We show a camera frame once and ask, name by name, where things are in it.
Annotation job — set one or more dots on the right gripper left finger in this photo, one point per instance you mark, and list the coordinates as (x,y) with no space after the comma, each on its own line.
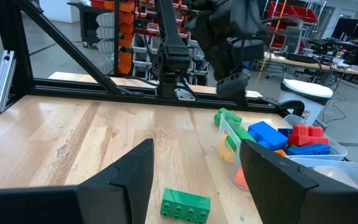
(126,193)

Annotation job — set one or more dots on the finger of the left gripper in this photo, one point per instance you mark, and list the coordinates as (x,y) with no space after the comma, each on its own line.
(233,88)

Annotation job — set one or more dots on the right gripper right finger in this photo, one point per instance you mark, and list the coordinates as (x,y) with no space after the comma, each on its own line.
(275,186)

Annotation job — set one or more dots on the orange toy block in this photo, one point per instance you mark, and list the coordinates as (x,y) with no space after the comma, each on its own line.
(241,179)

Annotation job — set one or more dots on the small blue toy block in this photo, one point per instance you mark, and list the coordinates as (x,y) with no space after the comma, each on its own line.
(284,132)

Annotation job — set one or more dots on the red toy block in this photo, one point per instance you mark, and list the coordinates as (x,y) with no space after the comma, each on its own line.
(306,135)

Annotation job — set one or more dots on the long green toy block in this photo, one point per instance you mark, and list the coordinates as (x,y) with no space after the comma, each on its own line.
(185,207)

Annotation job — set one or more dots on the yellow toy block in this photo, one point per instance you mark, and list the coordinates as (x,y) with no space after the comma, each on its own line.
(225,151)

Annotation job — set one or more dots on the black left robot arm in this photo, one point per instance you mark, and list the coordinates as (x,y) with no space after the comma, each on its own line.
(172,56)

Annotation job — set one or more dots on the silver foot plate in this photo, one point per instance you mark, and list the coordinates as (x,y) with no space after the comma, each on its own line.
(185,95)

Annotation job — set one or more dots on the grey mesh office chair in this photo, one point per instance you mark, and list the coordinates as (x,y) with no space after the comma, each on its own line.
(294,40)

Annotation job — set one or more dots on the red bin rack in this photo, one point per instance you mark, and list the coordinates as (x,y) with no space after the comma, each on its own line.
(291,12)

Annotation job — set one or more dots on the clear plastic bin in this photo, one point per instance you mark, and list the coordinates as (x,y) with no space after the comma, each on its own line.
(334,146)
(353,174)

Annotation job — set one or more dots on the white trash can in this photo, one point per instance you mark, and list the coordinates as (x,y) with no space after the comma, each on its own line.
(306,90)

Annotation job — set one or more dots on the wooden top desk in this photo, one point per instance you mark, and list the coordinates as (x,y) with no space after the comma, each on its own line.
(322,66)

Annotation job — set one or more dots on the storage bin shelf rack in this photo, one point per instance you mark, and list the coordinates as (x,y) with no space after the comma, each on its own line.
(125,18)

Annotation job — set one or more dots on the black computer monitor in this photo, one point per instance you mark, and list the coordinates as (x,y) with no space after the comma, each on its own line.
(345,28)

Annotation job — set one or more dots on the black aluminium table frame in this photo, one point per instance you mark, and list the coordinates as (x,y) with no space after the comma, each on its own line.
(73,90)

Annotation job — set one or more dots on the silver frame bracket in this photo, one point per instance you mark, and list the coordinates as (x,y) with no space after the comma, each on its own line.
(2,81)

